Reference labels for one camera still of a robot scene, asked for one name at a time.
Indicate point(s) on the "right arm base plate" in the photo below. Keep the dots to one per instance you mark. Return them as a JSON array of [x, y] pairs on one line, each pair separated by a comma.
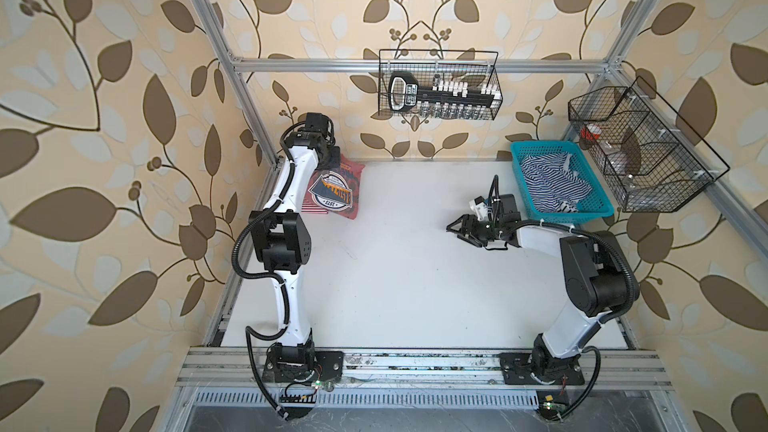
[[538, 368]]

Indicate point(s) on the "black wire basket right wall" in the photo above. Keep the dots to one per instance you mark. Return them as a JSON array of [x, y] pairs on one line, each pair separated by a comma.
[[652, 158]]

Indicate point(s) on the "maroon tank top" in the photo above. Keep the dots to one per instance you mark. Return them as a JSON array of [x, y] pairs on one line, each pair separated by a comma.
[[338, 189]]

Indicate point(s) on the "red white striped tank top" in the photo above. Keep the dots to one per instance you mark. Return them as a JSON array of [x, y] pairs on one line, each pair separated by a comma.
[[309, 206]]

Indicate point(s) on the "black wire basket wall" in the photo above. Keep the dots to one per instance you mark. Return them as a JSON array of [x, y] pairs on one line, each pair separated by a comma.
[[474, 67], [652, 158]]

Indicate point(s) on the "teal plastic basket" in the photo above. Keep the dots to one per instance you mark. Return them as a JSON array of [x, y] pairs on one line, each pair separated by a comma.
[[596, 205]]

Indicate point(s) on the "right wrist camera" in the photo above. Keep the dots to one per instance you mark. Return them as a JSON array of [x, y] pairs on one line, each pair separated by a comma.
[[482, 208]]

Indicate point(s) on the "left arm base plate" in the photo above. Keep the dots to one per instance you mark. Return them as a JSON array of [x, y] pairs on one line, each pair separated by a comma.
[[294, 364]]

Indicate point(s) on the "black tool with vials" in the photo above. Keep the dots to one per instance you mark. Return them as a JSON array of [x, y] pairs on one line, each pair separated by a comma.
[[445, 99]]

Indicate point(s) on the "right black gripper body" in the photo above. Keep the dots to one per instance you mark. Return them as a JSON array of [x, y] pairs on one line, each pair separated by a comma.
[[483, 230]]

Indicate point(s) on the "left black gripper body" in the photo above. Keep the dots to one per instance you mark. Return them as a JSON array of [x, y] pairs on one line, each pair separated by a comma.
[[330, 155]]

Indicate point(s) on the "aluminium front rail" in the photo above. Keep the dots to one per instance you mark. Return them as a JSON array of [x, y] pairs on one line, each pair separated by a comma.
[[621, 370]]

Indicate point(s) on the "navy white striped tank top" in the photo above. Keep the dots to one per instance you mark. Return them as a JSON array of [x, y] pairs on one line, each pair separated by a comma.
[[553, 184]]

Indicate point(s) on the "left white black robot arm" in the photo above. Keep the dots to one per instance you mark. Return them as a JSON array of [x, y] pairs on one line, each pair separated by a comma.
[[275, 244]]

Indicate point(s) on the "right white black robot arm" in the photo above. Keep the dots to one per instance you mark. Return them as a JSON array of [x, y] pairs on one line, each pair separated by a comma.
[[599, 283]]

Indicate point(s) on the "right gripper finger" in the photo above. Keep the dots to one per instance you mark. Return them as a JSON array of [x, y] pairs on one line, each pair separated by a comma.
[[463, 225], [471, 239]]

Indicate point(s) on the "black wire basket back wall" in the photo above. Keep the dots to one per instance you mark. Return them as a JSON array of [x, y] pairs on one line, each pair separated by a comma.
[[474, 67]]

